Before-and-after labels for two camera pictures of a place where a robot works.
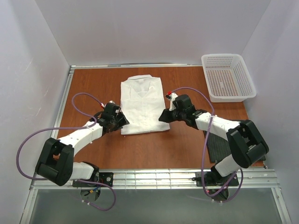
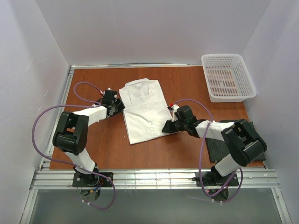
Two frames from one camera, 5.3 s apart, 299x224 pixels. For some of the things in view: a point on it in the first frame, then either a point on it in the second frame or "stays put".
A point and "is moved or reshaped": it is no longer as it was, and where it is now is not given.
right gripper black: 170,114 to 175,125
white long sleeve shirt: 142,102 is moved or reshaped
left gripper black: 118,121 to 117,105
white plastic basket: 227,79 stays put
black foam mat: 217,147 stays put
